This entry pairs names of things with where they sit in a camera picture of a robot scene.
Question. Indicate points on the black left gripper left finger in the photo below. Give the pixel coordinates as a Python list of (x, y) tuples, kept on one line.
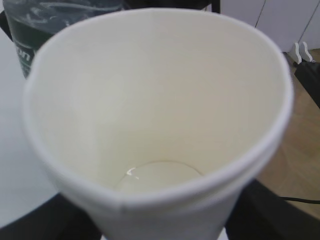
[(56, 219)]

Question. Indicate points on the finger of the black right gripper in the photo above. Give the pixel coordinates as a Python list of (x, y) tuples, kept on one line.
[(4, 25)]

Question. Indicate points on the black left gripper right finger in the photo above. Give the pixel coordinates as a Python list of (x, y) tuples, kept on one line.
[(259, 214)]

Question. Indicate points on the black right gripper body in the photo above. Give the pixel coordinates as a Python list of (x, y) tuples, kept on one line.
[(180, 4)]

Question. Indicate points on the clear green-label water bottle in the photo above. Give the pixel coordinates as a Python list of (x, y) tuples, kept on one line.
[(33, 22)]

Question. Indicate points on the white paper cup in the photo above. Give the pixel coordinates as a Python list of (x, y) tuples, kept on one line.
[(154, 120)]

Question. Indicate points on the white stand on floor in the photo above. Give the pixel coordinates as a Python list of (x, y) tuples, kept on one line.
[(300, 52)]

